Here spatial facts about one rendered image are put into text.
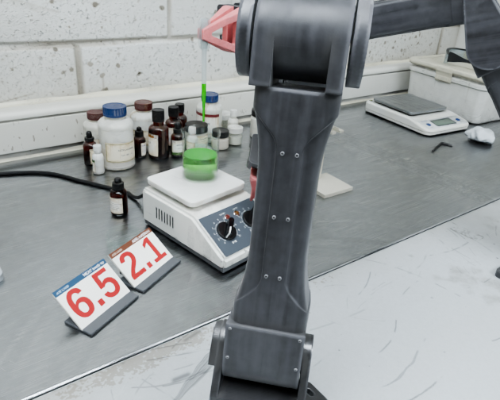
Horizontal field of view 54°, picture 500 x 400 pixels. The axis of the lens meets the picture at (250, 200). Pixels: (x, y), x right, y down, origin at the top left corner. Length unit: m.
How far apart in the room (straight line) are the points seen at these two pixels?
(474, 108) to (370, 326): 1.06
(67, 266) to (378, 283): 0.46
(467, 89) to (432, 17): 0.85
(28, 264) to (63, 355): 0.20
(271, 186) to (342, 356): 0.32
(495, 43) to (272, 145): 0.48
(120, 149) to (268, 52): 0.72
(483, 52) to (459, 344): 0.40
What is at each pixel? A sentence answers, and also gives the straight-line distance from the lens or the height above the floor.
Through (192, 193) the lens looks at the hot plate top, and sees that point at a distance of 0.78.
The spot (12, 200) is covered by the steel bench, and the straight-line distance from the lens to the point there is 0.99.
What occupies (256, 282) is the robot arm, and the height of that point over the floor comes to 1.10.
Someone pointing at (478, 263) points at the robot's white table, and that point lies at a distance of 0.90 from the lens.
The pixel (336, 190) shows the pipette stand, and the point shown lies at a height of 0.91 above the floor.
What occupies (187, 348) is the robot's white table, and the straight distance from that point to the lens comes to 0.63.
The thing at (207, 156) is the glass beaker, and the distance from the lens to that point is 0.79.
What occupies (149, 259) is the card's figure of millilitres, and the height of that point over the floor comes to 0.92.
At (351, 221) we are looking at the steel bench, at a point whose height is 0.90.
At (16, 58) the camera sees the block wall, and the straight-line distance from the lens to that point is 1.14.
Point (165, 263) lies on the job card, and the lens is 0.76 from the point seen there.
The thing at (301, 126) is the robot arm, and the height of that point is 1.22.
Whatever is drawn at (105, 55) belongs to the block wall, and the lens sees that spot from 1.20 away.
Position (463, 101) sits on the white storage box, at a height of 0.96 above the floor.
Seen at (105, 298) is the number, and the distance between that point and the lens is 0.69.
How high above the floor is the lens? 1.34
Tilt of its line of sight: 27 degrees down
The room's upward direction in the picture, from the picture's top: 4 degrees clockwise
